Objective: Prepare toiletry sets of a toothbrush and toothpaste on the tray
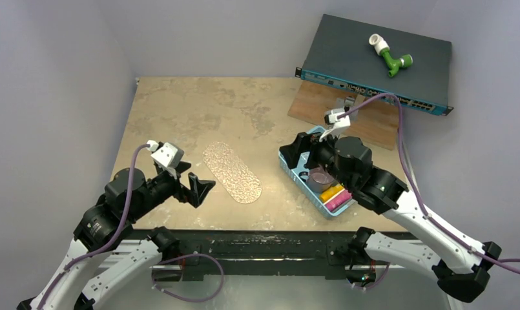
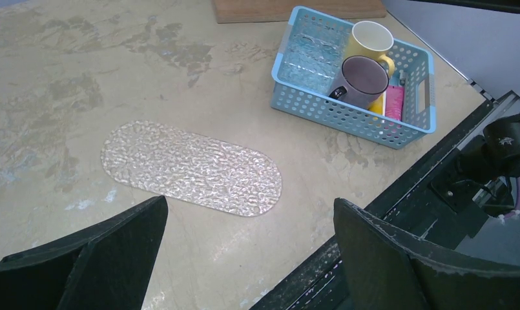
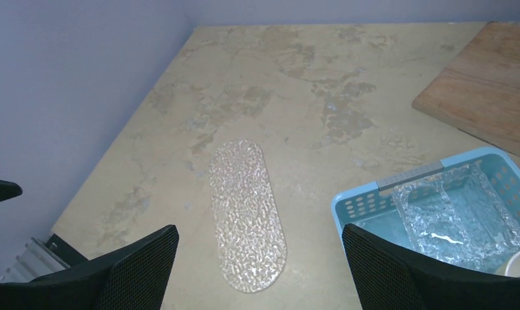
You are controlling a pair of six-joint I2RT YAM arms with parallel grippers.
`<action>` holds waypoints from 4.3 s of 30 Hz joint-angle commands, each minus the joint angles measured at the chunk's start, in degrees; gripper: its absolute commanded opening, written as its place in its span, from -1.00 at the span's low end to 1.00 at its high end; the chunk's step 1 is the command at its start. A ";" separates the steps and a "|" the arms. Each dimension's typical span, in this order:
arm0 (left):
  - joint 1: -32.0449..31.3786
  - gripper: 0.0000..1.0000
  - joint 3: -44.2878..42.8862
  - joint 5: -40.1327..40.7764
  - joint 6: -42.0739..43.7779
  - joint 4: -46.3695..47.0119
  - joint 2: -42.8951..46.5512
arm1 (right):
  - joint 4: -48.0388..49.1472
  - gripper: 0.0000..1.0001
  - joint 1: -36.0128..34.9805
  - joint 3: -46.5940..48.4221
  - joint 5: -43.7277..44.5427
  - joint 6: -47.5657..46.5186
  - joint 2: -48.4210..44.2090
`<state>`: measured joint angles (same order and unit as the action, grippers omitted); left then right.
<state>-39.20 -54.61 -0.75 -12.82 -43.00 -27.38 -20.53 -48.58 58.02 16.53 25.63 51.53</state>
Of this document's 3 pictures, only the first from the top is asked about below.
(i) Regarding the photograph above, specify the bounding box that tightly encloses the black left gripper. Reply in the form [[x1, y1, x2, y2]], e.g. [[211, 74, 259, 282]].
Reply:
[[129, 160, 215, 220]]

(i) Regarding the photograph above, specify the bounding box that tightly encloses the purple mug black handle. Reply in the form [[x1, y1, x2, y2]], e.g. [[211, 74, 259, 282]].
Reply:
[[306, 167, 335, 193]]

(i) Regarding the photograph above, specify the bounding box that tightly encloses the light blue perforated basket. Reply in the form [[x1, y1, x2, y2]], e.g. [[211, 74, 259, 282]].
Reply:
[[278, 151, 357, 220]]

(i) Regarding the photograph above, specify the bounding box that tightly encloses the textured clear oval tray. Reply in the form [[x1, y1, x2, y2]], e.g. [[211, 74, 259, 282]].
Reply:
[[203, 141, 262, 204]]

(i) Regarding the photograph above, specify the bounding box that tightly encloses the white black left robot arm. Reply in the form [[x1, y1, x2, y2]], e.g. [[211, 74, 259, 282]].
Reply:
[[17, 167, 216, 309]]

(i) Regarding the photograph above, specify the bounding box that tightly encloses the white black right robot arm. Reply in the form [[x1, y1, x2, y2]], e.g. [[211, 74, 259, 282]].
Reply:
[[279, 132, 501, 303]]

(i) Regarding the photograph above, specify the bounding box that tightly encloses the pink toothpaste tube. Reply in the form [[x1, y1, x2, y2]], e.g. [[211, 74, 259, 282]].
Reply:
[[324, 190, 352, 212]]

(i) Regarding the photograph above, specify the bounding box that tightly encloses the wooden board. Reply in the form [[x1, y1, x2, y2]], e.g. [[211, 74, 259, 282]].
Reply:
[[287, 81, 401, 151]]

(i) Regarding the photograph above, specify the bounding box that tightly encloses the green white pipe fitting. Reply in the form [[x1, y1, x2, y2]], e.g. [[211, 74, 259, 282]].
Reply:
[[368, 34, 413, 78]]

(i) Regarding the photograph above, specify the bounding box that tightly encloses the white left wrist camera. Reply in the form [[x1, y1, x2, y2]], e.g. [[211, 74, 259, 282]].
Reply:
[[147, 139, 185, 180]]

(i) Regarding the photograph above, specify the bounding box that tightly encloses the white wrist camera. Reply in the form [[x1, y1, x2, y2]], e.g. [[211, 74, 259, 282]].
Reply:
[[319, 108, 351, 141], [147, 139, 185, 180]]

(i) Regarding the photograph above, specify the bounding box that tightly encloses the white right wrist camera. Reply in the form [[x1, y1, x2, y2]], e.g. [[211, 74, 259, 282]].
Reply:
[[319, 108, 351, 141]]

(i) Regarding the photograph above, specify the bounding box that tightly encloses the grey metal camera mount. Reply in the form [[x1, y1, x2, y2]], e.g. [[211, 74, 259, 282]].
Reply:
[[334, 96, 365, 112]]

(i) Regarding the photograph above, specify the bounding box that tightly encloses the black metal base frame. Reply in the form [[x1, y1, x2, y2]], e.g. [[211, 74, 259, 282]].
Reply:
[[127, 229, 419, 282]]

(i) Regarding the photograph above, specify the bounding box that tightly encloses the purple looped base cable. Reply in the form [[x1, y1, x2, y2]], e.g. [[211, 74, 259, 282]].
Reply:
[[151, 253, 225, 304]]

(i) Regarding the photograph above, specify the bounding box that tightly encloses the dark grey network switch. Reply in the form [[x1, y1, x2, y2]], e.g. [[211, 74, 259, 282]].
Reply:
[[295, 14, 453, 116]]

